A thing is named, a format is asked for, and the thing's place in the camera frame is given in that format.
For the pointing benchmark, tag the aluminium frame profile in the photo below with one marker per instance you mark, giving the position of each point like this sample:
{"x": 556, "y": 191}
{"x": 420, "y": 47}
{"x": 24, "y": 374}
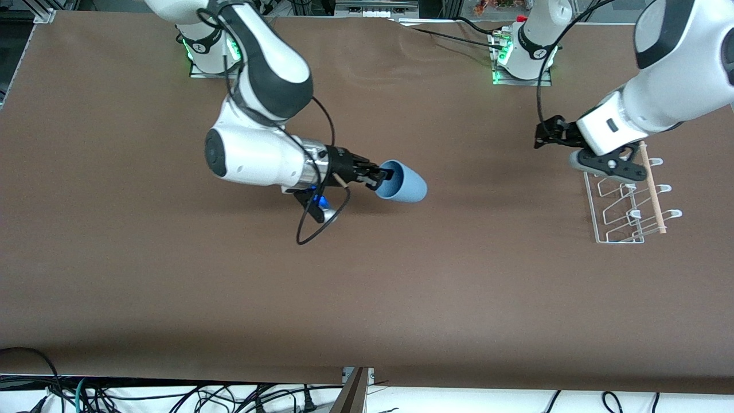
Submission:
{"x": 45, "y": 14}

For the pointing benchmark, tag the white flat strip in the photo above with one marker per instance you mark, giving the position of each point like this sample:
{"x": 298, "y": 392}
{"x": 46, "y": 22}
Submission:
{"x": 441, "y": 22}

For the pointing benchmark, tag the grey metal rail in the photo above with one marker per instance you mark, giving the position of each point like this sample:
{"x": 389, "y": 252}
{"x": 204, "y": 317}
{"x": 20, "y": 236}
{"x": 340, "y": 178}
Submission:
{"x": 375, "y": 4}

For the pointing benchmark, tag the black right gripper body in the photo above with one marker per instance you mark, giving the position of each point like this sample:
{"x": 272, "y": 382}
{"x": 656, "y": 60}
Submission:
{"x": 340, "y": 162}

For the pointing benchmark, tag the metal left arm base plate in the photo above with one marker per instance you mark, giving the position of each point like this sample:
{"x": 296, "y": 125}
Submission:
{"x": 516, "y": 82}

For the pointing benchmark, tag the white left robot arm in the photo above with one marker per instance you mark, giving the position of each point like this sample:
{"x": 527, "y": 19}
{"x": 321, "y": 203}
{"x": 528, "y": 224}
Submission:
{"x": 676, "y": 69}

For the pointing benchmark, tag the white power strip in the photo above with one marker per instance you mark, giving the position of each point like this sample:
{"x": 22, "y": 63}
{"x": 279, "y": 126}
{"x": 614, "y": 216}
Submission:
{"x": 378, "y": 14}

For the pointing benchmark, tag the light blue cup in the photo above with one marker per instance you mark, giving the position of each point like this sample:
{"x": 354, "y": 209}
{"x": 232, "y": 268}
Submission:
{"x": 410, "y": 186}

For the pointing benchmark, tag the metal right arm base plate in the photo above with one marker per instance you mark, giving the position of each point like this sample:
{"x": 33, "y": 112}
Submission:
{"x": 200, "y": 73}

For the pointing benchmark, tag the black power plug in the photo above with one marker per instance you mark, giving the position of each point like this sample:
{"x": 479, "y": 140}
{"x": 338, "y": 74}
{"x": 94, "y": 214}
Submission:
{"x": 308, "y": 401}

